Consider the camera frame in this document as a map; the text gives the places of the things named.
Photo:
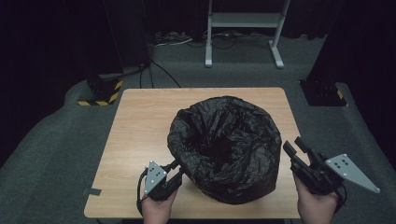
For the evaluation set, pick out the grey tape strip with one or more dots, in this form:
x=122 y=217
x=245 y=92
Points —
x=92 y=191

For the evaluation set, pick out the person's left hand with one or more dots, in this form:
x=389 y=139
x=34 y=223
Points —
x=158 y=210

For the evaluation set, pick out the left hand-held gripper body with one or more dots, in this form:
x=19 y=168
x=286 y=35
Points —
x=155 y=182

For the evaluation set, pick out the person's right hand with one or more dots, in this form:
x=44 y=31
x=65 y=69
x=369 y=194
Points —
x=316 y=207

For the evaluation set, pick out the black yellow striped base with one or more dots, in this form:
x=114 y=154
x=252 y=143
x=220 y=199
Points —
x=104 y=88

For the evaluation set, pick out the white metal stand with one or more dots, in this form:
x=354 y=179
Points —
x=246 y=20

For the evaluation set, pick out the black plastic trash bag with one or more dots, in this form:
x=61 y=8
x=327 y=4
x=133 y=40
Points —
x=227 y=149

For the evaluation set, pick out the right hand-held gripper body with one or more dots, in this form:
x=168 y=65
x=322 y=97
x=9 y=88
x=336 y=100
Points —
x=339 y=172

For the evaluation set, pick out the black base with yellow mark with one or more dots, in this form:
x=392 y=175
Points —
x=322 y=93

